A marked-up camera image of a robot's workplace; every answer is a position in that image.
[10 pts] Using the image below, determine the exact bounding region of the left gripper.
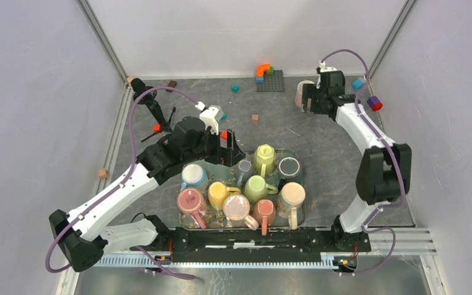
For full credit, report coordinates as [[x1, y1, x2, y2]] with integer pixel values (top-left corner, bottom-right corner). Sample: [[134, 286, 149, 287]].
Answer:
[[183, 126, 245, 167]]

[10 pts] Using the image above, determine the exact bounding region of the light pink hexagonal mug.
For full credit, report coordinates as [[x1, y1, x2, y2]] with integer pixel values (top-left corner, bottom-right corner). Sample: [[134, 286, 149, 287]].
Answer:
[[294, 80, 315, 111]]

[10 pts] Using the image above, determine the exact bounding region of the blue-grey square mug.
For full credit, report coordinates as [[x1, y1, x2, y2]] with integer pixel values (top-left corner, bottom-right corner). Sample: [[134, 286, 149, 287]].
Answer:
[[236, 160, 254, 187]]

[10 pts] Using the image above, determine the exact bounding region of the yellow-green hexagonal mug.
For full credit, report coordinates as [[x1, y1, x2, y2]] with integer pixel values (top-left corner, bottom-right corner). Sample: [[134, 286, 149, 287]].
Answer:
[[253, 144, 277, 178]]

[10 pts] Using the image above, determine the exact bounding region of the dark teal mug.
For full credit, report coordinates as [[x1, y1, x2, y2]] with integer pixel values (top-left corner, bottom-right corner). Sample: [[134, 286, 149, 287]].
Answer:
[[278, 157, 303, 183]]

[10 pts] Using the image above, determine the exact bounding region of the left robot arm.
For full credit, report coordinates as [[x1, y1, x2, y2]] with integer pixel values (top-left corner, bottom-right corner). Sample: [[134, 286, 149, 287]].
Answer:
[[45, 116, 245, 273]]

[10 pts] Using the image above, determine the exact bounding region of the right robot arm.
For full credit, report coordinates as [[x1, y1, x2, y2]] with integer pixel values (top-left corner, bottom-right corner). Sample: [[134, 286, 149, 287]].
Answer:
[[301, 66, 412, 251]]

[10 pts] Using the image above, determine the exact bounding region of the yellow mug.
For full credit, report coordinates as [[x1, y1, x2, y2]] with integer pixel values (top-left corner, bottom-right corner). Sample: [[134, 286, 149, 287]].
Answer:
[[208, 181, 241, 211]]

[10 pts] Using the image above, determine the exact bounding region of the light blue mug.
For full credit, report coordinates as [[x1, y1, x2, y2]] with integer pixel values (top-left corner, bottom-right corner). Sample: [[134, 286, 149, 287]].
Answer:
[[180, 163, 208, 192]]

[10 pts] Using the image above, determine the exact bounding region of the light green mug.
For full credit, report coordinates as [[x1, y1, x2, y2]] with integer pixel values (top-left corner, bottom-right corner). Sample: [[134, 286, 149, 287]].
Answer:
[[243, 175, 278, 205]]

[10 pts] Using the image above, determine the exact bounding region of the pale pink mug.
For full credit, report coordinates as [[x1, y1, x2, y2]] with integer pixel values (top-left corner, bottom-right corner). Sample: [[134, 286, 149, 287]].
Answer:
[[222, 194, 259, 230]]

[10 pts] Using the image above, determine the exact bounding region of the red-pink mug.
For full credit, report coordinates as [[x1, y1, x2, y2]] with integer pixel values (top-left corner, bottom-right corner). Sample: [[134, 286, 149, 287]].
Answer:
[[177, 187, 208, 229]]

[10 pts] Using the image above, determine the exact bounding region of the coral mug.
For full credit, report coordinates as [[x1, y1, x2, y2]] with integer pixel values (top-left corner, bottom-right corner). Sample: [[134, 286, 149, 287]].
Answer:
[[253, 199, 276, 236]]

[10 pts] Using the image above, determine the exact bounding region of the cream and green mug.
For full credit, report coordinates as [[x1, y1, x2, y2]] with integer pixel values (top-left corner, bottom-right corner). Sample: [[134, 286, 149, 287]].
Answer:
[[276, 182, 306, 230]]

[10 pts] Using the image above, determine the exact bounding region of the red cube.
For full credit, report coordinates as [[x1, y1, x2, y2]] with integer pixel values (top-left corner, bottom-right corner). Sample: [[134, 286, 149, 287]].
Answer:
[[221, 130, 228, 140]]

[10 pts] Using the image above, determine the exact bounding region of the grey lego baseplate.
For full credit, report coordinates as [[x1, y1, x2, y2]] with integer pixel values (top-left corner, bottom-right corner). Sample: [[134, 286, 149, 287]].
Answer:
[[256, 69, 285, 92]]

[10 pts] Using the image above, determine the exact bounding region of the tan wooden cube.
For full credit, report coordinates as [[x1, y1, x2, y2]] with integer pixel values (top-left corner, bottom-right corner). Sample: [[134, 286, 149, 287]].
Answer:
[[251, 114, 259, 123]]

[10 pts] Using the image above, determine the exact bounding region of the light blue block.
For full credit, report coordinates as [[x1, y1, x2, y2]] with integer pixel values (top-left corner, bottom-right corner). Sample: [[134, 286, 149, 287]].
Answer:
[[352, 77, 366, 90]]

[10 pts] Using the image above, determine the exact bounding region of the floral teal tray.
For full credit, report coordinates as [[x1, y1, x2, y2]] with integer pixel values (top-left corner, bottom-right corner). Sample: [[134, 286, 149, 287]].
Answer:
[[179, 149, 307, 229]]

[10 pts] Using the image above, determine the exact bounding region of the orange curved block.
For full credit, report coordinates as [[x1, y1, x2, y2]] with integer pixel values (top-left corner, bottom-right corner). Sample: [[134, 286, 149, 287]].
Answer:
[[256, 63, 271, 77]]

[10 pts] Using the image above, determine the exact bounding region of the purple and red block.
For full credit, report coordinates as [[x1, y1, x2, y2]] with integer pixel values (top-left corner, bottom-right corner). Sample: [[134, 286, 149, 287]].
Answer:
[[367, 96, 384, 112]]

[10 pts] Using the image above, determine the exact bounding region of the small teal cube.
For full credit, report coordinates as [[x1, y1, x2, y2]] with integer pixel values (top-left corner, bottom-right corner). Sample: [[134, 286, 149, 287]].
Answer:
[[231, 84, 240, 93]]

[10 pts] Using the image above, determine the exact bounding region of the small red block by tripod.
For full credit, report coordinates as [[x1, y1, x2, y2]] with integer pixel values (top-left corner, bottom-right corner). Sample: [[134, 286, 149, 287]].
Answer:
[[153, 125, 162, 133]]

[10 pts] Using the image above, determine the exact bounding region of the brown block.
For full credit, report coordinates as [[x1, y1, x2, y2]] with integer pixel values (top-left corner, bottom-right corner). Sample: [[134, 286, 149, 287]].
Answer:
[[167, 80, 178, 88]]

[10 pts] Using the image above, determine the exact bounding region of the black microphone tripod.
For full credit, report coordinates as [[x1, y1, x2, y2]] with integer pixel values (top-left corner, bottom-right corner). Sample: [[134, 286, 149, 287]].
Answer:
[[127, 77, 176, 143]]

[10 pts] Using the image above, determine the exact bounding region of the tan cube at left edge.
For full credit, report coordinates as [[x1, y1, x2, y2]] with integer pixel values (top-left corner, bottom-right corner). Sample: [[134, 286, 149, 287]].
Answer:
[[97, 168, 109, 179]]

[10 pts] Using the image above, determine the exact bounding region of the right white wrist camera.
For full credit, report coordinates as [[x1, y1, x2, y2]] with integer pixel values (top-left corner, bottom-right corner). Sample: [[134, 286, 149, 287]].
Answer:
[[316, 61, 337, 89]]

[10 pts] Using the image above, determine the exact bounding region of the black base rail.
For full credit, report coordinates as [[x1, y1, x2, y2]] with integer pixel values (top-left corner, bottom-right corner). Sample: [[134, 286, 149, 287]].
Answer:
[[143, 215, 372, 263]]

